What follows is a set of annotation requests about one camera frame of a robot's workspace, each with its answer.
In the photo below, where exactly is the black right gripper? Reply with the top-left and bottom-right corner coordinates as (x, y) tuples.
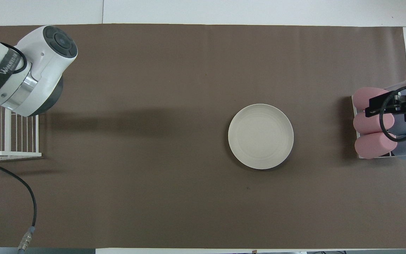
(365, 80), (406, 122)

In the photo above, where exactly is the cream round plate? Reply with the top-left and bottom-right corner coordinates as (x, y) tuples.
(228, 103), (294, 170)

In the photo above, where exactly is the pink cup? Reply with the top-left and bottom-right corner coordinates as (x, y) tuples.
(353, 110), (395, 135)
(355, 132), (398, 159)
(352, 87), (390, 110)

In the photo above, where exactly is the brown table mat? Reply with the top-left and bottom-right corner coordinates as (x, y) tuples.
(0, 24), (406, 249)

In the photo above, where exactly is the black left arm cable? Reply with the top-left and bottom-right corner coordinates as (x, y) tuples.
(0, 42), (37, 252)

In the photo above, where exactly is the white wire dish rack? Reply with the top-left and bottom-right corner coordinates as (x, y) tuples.
(0, 98), (42, 161)

